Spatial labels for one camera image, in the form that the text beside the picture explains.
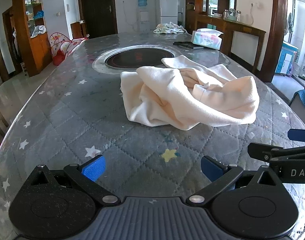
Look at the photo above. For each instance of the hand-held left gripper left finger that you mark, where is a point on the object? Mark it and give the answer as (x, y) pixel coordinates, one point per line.
(93, 167)

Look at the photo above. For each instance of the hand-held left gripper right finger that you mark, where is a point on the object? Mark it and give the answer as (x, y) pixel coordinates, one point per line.
(212, 168)

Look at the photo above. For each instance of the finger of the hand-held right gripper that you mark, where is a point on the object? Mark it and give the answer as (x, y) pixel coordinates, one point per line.
(262, 150)
(301, 134)

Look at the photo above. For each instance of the cream garment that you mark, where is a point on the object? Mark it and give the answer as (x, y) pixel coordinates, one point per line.
(167, 100)

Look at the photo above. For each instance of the chair with blue cover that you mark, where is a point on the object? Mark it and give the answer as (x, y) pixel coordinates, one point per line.
(302, 97)

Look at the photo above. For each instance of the light blue cabinet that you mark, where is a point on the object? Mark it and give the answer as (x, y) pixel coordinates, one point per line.
(286, 60)

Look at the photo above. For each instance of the round built-in hotplate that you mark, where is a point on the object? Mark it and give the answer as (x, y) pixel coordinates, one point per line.
(132, 60)

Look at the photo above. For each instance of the pastel tissue box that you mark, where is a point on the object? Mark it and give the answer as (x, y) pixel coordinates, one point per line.
(207, 41)

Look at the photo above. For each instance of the wooden console table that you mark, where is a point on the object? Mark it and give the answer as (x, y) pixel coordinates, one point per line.
(242, 27)

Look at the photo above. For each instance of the polka dot play tent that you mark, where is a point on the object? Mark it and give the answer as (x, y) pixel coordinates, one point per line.
(65, 47)

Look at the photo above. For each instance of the wooden shelf cabinet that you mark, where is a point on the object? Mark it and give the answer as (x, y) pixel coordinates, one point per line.
(40, 52)

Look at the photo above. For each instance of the glass jar with metal lid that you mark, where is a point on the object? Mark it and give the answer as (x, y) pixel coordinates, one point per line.
(226, 15)
(239, 16)
(232, 15)

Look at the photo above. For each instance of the small wooden cabinet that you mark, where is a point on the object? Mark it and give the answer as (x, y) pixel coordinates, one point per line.
(77, 30)

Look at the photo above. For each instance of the crumpled pale cloth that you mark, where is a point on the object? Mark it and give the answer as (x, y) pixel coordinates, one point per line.
(167, 28)

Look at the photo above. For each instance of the dark wooden door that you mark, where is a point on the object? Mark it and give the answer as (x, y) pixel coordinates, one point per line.
(97, 10)

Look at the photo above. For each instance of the white water dispenser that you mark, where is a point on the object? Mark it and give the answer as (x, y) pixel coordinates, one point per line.
(143, 17)

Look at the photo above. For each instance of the white refrigerator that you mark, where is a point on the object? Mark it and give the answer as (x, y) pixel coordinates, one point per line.
(167, 7)

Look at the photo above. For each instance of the blue water bottle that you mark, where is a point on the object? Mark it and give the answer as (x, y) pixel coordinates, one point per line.
(142, 0)

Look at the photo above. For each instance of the dark wooden doorway frame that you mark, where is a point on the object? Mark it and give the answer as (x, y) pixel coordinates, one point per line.
(276, 30)

